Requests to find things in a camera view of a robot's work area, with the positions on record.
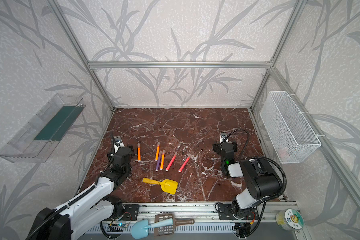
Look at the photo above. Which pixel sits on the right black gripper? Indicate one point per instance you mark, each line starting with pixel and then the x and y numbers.
pixel 224 146

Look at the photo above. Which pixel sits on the orange highlighter pair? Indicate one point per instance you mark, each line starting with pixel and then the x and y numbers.
pixel 139 152
pixel 157 151

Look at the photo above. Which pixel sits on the purple highlighter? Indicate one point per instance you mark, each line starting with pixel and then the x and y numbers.
pixel 159 161

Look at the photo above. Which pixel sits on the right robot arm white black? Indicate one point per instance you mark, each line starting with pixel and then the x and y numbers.
pixel 264 178

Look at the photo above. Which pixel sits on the yellow toy shovel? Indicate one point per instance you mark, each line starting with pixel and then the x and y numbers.
pixel 167 186

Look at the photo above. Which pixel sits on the red object in basket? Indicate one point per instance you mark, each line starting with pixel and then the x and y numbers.
pixel 283 153

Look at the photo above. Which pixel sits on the small circuit board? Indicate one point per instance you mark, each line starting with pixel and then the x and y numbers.
pixel 120 227

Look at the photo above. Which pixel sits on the light blue toy shovel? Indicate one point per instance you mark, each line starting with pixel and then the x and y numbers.
pixel 141 228

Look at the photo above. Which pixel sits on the brown toy sieve scoop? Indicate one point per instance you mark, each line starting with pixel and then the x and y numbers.
pixel 170 229

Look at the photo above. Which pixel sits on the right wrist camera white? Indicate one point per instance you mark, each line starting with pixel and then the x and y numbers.
pixel 224 137

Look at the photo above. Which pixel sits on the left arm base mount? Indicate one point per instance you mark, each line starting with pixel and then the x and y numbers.
pixel 128 212

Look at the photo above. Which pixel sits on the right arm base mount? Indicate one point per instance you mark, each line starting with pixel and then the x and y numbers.
pixel 232 212

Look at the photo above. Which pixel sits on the white wire mesh basket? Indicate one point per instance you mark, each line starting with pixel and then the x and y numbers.
pixel 287 127

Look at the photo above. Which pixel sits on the clear plastic wall tray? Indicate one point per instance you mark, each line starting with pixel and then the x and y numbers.
pixel 36 141

